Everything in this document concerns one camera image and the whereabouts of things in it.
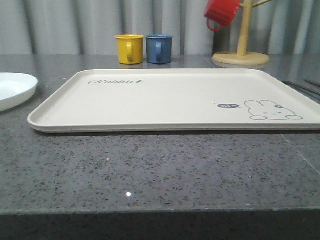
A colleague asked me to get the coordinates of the blue mug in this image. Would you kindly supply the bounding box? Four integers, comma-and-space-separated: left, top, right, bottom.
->
145, 34, 173, 64

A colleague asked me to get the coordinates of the silver metal fork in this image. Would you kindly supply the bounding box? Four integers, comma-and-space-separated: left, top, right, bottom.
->
283, 81, 320, 96

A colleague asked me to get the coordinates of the white round plate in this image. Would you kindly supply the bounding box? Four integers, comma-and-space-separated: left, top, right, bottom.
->
0, 72, 38, 112

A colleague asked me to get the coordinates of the yellow mug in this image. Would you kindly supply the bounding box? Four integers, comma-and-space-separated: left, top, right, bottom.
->
115, 34, 144, 65

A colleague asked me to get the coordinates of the beige rabbit serving tray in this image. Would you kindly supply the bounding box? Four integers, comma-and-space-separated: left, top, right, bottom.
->
27, 68, 320, 133

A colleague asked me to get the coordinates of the wooden mug tree stand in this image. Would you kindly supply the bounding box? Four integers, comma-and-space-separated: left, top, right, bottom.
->
212, 0, 270, 66

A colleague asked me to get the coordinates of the red mug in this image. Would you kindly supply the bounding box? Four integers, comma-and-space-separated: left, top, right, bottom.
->
204, 0, 241, 32

